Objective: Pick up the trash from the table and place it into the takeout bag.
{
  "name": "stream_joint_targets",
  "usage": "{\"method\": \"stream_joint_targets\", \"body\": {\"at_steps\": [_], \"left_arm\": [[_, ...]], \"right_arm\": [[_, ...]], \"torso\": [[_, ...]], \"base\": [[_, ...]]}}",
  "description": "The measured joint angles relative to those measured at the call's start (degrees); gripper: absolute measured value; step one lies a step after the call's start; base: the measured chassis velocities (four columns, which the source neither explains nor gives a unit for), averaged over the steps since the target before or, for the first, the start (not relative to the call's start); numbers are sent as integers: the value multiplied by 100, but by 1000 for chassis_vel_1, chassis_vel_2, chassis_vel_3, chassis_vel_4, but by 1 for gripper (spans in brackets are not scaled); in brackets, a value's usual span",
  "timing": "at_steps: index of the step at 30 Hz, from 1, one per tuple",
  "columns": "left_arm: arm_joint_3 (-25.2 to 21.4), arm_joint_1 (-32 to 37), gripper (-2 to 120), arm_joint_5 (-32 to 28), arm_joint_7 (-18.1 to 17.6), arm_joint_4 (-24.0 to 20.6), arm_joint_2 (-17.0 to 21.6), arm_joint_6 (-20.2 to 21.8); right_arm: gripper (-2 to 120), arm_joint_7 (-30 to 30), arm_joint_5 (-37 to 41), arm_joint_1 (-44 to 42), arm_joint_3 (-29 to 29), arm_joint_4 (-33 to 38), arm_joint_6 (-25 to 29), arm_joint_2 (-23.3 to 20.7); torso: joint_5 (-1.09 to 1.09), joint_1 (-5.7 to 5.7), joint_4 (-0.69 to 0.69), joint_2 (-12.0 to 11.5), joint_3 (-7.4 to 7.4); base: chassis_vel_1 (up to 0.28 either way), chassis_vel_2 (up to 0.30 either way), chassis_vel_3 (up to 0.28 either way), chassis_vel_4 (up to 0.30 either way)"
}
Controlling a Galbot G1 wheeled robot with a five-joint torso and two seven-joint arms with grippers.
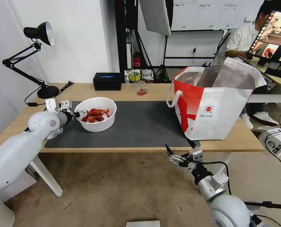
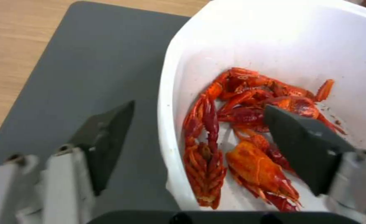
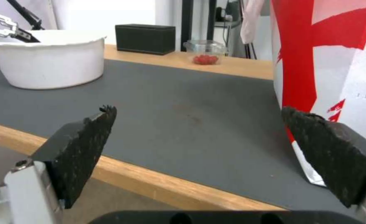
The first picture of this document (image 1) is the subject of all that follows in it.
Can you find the red canister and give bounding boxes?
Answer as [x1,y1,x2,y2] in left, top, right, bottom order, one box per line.
[133,52,141,68]

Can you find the person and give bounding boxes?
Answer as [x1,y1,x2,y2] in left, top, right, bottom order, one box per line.
[225,0,281,130]

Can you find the white round base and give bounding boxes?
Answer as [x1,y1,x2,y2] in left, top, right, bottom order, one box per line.
[0,195,15,227]

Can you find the red and white takeout bag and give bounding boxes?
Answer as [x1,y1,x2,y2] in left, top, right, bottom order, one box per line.
[166,56,267,141]

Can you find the white table leg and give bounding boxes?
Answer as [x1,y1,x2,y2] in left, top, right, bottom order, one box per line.
[28,155,63,197]

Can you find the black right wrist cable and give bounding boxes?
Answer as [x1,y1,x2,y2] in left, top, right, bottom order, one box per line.
[194,160,232,195]

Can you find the black light stand tripod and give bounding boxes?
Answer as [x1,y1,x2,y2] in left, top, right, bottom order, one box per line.
[154,35,178,83]

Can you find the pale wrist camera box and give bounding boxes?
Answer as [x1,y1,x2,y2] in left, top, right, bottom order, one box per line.
[61,100,73,112]
[189,146,204,164]

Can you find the white round bowl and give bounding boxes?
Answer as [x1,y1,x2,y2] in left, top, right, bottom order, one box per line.
[73,97,118,133]

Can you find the white wall board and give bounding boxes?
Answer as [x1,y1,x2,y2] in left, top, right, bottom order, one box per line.
[172,0,266,32]

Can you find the red crayfish shells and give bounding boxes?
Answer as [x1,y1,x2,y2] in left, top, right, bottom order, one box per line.
[81,108,112,123]

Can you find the silver robot front panel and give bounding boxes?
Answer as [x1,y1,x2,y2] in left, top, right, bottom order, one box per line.
[126,220,161,227]

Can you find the black desk lamp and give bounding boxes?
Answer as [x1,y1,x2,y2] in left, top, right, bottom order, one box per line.
[2,21,60,99]

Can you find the black floor tripod leg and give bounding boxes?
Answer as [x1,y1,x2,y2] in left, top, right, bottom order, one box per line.
[244,200,281,210]

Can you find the black metal rack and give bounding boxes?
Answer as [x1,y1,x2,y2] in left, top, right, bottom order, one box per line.
[114,0,141,74]

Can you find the white cardboard box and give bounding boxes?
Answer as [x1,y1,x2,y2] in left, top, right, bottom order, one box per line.
[258,127,281,157]

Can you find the black desk mat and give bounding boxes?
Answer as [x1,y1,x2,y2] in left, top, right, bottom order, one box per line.
[44,101,200,148]

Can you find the black rectangular box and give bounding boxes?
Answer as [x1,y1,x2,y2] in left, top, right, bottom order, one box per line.
[93,72,122,91]

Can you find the white softbox panel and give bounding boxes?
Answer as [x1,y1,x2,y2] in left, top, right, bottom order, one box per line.
[139,0,172,36]

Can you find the computer monitor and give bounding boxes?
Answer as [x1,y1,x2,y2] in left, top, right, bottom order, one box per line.
[248,10,281,64]

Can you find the yellow tape roll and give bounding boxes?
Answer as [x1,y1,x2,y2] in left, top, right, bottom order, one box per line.
[128,70,142,84]

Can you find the black lamp cable with switch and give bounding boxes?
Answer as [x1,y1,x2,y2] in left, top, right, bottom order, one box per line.
[24,81,74,107]

